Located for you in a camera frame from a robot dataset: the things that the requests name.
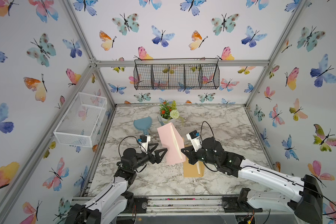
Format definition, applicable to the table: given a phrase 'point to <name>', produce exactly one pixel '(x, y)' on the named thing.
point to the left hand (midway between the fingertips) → (163, 147)
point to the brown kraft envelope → (191, 170)
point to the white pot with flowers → (168, 112)
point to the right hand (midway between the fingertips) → (183, 149)
